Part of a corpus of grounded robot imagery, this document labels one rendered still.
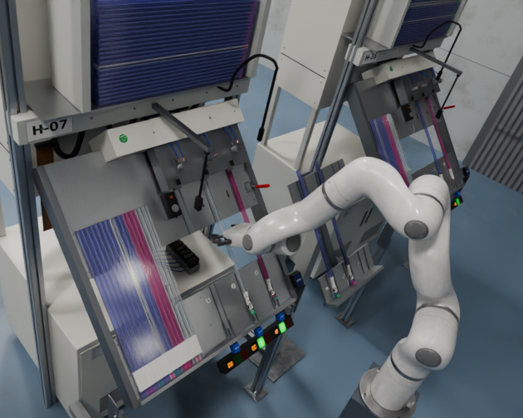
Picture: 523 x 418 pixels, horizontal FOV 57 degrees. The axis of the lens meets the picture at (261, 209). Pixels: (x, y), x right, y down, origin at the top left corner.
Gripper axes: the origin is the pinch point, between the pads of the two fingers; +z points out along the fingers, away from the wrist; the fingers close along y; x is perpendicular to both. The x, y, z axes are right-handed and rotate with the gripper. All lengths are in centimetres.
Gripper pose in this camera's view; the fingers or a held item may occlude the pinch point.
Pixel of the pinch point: (224, 233)
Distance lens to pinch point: 162.0
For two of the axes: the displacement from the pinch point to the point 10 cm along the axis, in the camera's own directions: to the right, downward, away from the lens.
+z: -6.8, -0.4, 7.3
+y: -7.0, 3.2, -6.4
